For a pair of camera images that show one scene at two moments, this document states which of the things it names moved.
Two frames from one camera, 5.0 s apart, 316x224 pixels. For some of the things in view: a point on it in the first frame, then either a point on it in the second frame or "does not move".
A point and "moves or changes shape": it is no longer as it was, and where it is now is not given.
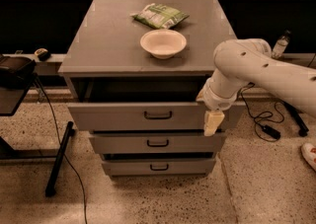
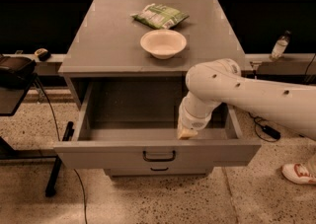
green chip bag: x=158 y=16 does not move
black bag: x=16 y=72 does not move
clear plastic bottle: x=281 y=44 does not move
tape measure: x=42 y=54 does not move
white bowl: x=163 y=43 does not move
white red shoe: x=309 y=154 to x=298 y=174
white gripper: x=215 y=100 to x=194 y=120
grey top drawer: x=143 y=106 moves or changes shape
